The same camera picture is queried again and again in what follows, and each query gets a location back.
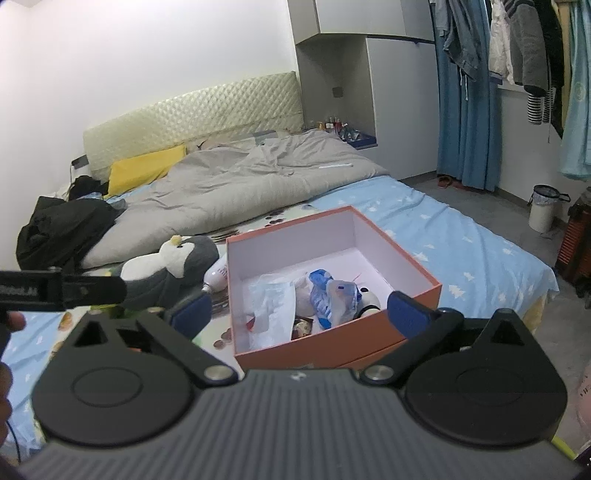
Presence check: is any hanging white garment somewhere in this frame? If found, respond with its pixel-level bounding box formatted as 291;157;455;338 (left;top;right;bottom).
487;0;514;85

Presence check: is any blue face mask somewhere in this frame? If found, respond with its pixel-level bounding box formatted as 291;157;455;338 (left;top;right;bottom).
244;272;297;336

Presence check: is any blue white tissue packet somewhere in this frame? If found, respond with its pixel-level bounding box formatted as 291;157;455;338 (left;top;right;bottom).
307;270;336;331

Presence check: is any yellow pillow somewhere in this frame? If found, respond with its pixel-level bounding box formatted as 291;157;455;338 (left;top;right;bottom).
107;145;188;197

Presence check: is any black cable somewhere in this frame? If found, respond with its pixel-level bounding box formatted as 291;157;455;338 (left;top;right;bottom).
0;427;22;464

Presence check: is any grey built-in cabinet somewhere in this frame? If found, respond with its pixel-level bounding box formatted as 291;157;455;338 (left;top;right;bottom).
287;0;440;182

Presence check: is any blue curtain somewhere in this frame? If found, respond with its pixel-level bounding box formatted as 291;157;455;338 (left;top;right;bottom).
435;0;502;193

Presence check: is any hanging light blue garment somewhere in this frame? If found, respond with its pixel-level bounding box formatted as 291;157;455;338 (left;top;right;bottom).
556;0;591;182

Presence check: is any hanging grey blue garment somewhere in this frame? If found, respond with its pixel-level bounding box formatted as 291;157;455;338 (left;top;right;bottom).
434;0;491;82

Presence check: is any person's left hand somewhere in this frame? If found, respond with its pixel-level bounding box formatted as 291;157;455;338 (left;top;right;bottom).
0;312;27;446

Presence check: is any black jacket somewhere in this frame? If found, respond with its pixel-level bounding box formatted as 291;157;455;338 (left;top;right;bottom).
16;196;123;274

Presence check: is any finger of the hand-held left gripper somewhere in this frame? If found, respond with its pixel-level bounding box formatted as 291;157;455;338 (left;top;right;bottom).
62;275;128;306

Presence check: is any grey duvet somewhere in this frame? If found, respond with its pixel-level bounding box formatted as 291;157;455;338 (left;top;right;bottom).
83;129;391;269

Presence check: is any white trash bin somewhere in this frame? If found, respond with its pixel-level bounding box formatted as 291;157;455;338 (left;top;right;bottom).
527;185;571;234

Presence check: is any dark red suitcase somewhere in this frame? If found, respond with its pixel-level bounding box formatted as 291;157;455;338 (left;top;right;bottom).
554;187;591;283

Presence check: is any clear bag with white item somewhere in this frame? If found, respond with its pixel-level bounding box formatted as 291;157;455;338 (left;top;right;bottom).
293;276;315;316

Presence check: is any hanging black garment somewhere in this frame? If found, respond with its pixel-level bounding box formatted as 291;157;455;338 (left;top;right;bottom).
538;0;568;140

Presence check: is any clear zip bag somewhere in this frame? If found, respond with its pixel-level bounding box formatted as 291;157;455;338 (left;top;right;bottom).
325;279;359;325

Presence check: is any white tube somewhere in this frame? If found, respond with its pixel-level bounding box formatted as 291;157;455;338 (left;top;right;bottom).
202;263;230;295

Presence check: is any blue storage tray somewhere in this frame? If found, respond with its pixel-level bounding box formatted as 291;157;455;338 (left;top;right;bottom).
339;124;379;150

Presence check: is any cream quilted headboard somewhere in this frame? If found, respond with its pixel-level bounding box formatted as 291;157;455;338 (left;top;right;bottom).
83;71;304;182

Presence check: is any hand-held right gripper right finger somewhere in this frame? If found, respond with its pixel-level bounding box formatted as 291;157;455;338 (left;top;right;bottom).
359;290;533;385

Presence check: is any hanging grey sweater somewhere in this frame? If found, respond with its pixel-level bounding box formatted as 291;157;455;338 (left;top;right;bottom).
508;0;560;93

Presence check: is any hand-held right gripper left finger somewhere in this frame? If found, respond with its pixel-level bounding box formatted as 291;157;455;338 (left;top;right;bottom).
68;291;239;387

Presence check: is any grey white penguin plush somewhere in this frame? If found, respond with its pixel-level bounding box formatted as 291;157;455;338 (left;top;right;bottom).
119;234;221;315

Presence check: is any striped hanging sleeve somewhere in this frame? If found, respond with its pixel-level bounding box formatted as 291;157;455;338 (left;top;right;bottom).
526;90;557;126

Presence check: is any panda plush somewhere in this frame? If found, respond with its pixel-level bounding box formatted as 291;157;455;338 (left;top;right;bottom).
355;286;382;320

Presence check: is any black cloth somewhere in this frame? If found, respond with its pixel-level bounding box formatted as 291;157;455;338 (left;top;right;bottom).
68;175;110;200

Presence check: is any orange cardboard box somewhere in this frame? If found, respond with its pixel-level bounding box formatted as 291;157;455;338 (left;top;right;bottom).
226;206;443;371

